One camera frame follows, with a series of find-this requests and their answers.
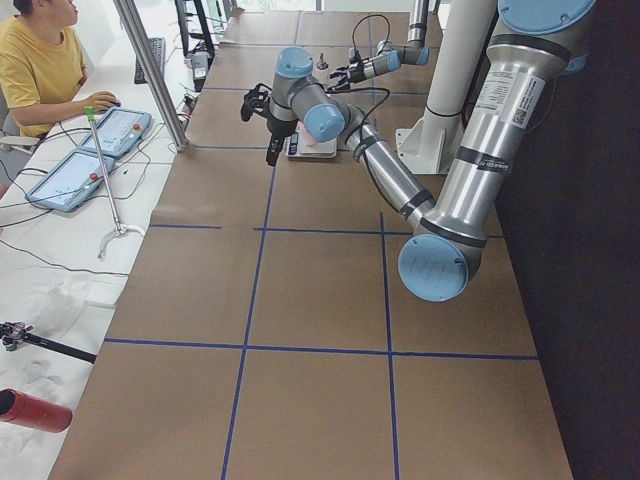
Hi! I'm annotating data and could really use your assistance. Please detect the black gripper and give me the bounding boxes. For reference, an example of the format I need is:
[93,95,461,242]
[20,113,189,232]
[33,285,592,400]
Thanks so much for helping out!
[266,112,298,166]
[326,61,365,92]

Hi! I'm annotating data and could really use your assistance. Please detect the glass sauce bottle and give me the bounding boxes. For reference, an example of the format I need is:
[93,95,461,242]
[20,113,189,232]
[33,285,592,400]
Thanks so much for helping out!
[313,52,331,90]

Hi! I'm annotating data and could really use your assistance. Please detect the pink paper cup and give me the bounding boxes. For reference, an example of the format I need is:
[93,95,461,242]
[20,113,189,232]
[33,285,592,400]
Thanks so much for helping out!
[297,122,318,147]

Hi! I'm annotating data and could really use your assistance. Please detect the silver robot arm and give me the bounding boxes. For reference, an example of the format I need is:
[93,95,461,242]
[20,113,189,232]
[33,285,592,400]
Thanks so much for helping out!
[264,1,595,302]
[328,1,430,93]

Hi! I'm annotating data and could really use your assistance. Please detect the silver kitchen scale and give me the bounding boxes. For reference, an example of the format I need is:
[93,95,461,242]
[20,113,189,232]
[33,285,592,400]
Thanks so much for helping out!
[284,135,337,161]

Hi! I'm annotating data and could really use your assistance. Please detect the black keyboard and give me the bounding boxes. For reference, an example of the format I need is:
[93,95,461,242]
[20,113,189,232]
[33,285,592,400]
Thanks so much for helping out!
[132,36,167,86]

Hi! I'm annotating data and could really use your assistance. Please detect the upper teach pendant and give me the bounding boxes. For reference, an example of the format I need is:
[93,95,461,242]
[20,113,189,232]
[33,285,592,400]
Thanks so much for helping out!
[93,107,152,160]

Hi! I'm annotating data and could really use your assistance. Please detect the teach pendant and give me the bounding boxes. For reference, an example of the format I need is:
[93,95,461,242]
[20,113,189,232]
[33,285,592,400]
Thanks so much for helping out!
[25,149,103,212]
[93,107,152,160]

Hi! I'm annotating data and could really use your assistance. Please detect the lower teach pendant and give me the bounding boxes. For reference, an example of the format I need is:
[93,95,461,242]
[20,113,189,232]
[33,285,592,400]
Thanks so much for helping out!
[25,149,103,212]

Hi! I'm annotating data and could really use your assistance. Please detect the person in yellow shirt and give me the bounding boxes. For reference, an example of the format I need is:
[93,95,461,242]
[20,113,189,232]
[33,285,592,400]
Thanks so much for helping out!
[1,0,119,138]

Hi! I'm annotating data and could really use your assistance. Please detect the black tripod rod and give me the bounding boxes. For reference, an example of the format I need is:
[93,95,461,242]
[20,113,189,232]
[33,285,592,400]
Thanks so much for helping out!
[1,322,97,364]

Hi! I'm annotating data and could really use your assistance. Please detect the red cylinder can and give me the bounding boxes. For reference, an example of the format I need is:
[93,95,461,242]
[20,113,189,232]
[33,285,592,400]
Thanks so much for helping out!
[1,389,73,433]

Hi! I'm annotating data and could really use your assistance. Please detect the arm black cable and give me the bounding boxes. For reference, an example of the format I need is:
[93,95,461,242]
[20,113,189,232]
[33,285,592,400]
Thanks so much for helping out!
[327,85,392,151]
[350,13,397,64]

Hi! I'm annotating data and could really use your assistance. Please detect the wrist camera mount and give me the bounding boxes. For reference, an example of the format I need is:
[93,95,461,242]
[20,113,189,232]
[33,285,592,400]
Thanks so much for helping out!
[349,47,361,64]
[240,83,271,122]

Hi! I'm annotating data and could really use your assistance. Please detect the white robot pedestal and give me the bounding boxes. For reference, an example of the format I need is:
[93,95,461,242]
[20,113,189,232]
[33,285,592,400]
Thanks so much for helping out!
[396,0,497,174]

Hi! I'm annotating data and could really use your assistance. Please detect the green handled reacher grabber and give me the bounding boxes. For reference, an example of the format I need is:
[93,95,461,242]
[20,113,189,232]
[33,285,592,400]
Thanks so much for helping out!
[84,106,146,260]

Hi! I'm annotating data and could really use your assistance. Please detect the aluminium frame post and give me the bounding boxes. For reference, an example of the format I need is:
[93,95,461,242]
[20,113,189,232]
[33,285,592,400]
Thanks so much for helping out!
[114,0,188,152]

